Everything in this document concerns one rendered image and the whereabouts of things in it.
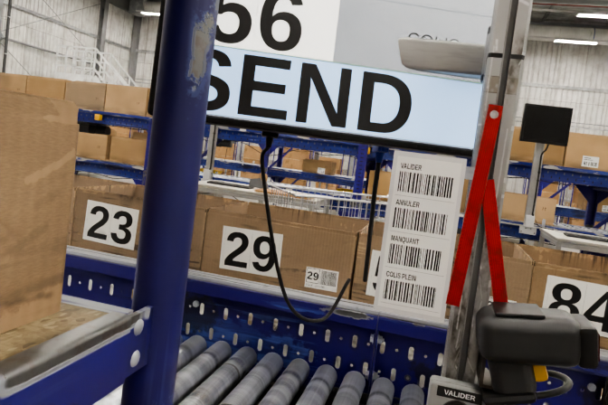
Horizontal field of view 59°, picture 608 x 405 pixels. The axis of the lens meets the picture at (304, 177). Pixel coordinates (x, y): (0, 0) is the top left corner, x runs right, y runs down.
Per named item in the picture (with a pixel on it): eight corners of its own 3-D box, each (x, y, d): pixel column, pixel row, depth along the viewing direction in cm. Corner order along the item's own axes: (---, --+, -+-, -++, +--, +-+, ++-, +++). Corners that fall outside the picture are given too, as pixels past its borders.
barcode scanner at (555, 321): (603, 423, 54) (603, 320, 54) (479, 411, 57) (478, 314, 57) (585, 396, 60) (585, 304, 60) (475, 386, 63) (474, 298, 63)
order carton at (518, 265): (348, 302, 127) (358, 232, 126) (365, 277, 156) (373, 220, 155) (524, 336, 118) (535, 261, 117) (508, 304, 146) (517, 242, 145)
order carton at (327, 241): (198, 273, 137) (205, 208, 136) (241, 255, 165) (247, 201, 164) (348, 303, 127) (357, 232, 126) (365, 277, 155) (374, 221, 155)
